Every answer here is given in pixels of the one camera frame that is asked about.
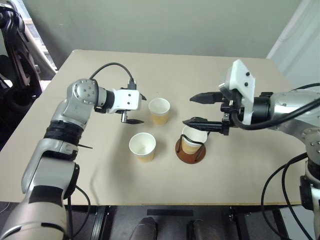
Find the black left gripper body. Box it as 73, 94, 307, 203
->
119, 109, 130, 124

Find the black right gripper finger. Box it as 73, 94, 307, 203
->
182, 116, 224, 134
189, 91, 223, 106

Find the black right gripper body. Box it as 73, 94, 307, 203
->
219, 89, 246, 137

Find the white and tan paper cup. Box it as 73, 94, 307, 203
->
148, 97, 171, 126
181, 124, 209, 155
128, 132, 157, 163

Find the dark rounded shape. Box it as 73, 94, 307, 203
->
130, 216, 158, 240

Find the beige curved bar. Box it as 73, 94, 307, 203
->
22, 22, 58, 76

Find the white flat box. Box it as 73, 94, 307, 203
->
278, 205, 315, 240

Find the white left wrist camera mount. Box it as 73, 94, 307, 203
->
109, 88, 141, 114

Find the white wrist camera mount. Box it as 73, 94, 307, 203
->
217, 59, 257, 125
109, 88, 141, 114

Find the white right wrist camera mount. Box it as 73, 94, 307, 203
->
217, 59, 257, 125

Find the wire cup holder brown base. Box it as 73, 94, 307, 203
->
175, 134, 208, 165

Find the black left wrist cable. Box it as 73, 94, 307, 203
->
90, 62, 138, 90

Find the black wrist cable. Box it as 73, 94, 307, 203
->
230, 97, 320, 131
90, 62, 138, 90

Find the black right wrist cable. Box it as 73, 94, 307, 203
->
230, 97, 320, 131

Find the black looping body cable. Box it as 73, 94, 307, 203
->
260, 151, 320, 240

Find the black table frame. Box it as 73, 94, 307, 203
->
63, 204, 302, 240

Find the black machine frame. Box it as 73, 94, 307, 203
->
0, 0, 43, 152

